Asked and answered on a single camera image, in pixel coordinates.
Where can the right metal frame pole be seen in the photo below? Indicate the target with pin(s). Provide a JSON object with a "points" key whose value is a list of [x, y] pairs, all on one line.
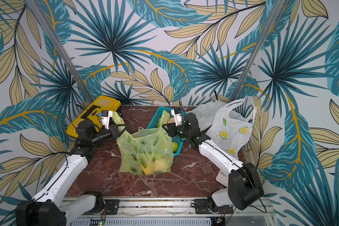
{"points": [[257, 47]]}

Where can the left metal frame pole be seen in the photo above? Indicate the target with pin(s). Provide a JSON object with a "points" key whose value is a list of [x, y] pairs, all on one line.
{"points": [[48, 28]]}

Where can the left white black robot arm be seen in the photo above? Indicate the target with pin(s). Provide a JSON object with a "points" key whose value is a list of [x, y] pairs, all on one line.
{"points": [[45, 208]]}

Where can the metal frame pole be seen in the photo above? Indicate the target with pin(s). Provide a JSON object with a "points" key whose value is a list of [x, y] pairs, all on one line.
{"points": [[257, 47], [48, 28]]}

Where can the white lemon print bag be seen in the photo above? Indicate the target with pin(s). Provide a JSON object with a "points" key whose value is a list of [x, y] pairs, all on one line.
{"points": [[230, 131]]}

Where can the plain white plastic bag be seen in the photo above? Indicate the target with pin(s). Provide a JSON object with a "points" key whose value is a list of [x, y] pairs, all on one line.
{"points": [[205, 113]]}

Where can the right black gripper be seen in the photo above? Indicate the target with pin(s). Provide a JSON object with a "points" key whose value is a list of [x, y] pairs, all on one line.
{"points": [[174, 130]]}

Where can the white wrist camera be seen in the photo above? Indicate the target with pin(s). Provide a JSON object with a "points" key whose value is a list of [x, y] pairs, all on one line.
{"points": [[105, 118], [177, 115]]}

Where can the green plastic bag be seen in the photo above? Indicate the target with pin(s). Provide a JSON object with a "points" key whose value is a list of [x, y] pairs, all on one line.
{"points": [[144, 146]]}

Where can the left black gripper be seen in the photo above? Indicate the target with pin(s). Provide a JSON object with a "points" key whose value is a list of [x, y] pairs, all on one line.
{"points": [[114, 132]]}

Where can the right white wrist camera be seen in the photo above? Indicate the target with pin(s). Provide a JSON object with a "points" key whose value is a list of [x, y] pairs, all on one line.
{"points": [[177, 115]]}

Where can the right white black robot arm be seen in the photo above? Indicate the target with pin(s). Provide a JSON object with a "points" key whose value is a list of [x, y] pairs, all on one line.
{"points": [[244, 186]]}

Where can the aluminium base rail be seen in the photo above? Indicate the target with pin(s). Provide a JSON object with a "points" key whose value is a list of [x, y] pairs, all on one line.
{"points": [[167, 211]]}

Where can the green pear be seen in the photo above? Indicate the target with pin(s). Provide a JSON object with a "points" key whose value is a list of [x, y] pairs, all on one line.
{"points": [[175, 147], [161, 165]]}

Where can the yellow black toolbox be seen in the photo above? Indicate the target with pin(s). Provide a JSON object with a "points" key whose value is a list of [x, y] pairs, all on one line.
{"points": [[94, 113]]}

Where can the green pear front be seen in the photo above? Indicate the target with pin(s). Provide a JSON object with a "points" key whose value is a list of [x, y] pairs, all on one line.
{"points": [[175, 147]]}

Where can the yellow pear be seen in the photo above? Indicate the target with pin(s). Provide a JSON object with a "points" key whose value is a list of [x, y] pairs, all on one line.
{"points": [[148, 169]]}

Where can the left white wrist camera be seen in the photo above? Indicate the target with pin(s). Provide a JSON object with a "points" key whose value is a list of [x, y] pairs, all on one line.
{"points": [[105, 118]]}

